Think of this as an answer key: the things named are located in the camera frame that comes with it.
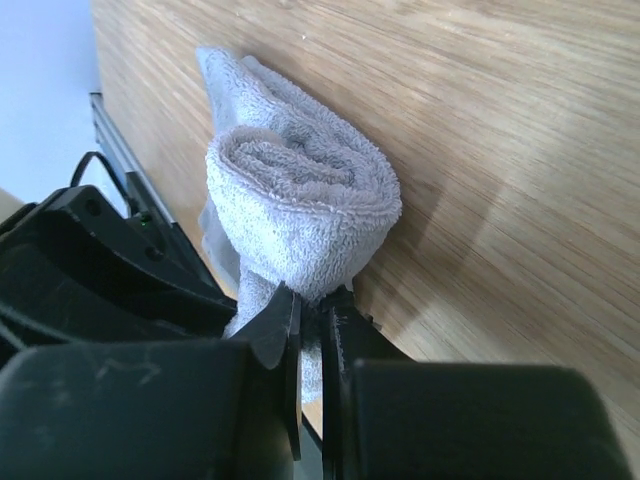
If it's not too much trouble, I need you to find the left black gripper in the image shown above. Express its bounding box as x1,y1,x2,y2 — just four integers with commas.
1,186,236,345

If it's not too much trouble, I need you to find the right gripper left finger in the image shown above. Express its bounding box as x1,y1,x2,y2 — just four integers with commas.
1,287,301,479

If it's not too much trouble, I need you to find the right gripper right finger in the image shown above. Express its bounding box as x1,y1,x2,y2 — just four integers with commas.
319,289,631,479

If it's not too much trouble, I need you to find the grey panda towel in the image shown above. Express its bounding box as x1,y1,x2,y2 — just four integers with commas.
195,46,403,405

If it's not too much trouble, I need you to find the front aluminium rail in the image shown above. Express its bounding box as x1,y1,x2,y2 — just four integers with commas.
88,91,226,301

